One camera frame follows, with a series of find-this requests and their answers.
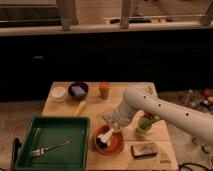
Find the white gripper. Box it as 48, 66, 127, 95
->
102, 107, 129, 131

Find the white handled black brush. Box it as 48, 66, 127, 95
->
96, 128, 114, 148

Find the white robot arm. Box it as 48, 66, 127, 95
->
109, 86, 213, 146

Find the red bowl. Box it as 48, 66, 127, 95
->
93, 125, 124, 155

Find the dark bowl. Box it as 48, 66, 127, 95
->
68, 82, 89, 101

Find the green cup with utensil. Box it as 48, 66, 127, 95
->
136, 117, 159, 134

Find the wooden table board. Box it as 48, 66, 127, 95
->
41, 81, 180, 171

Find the dark rectangular sponge block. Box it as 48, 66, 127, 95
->
131, 142, 158, 158

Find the blue sponge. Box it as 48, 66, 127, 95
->
72, 86, 86, 97

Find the small white cup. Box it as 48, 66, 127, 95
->
50, 87, 66, 102

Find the green plastic tray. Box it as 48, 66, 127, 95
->
15, 117, 90, 171

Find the silver metal fork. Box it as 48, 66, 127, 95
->
31, 140, 70, 157

